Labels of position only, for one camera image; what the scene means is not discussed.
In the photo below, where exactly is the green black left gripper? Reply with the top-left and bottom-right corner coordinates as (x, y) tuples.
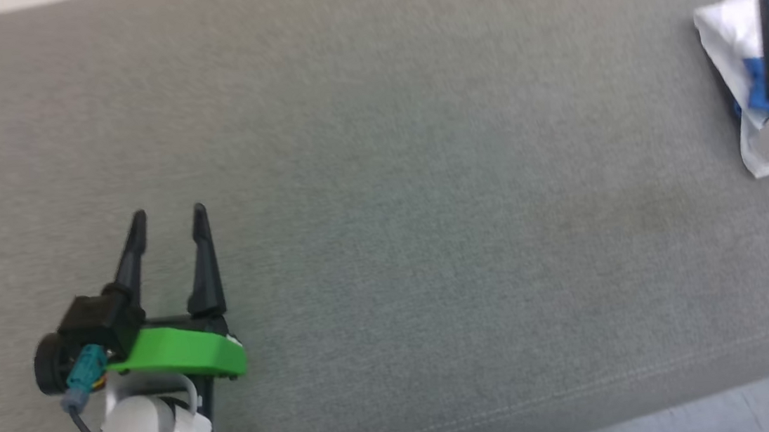
(91, 199), (252, 412)

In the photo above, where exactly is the blue and white shirt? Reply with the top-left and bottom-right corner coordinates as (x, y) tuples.
(691, 0), (769, 184)

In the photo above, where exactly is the grey fabric sofa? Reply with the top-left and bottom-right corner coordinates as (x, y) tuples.
(0, 0), (769, 432)

